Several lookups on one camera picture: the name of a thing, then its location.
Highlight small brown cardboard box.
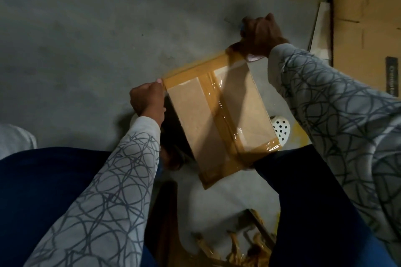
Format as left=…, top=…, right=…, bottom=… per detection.
left=162, top=48, right=282, bottom=190

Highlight person's right hand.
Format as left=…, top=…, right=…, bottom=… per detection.
left=231, top=13, right=290, bottom=61

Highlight person's blue trousers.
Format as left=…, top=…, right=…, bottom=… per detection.
left=0, top=145, right=398, bottom=267

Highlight person's left hand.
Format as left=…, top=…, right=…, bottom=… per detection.
left=129, top=78, right=168, bottom=128

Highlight brown plastic-wrapped stool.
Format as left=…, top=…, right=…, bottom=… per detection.
left=153, top=179, right=281, bottom=267

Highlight person's left forearm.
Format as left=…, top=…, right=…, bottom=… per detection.
left=25, top=116, right=162, bottom=267

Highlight person's right forearm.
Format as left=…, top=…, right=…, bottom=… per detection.
left=267, top=43, right=401, bottom=258

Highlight brown packing tape roll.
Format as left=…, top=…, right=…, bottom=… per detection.
left=238, top=41, right=269, bottom=63

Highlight person's right white clog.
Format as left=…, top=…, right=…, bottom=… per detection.
left=271, top=115, right=293, bottom=148

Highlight white woven sack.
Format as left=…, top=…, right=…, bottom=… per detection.
left=0, top=123, right=38, bottom=160

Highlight small cardboard box being taped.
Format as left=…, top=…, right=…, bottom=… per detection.
left=310, top=2, right=333, bottom=67

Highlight large flat black-label cardboard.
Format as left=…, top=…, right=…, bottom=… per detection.
left=332, top=0, right=401, bottom=98

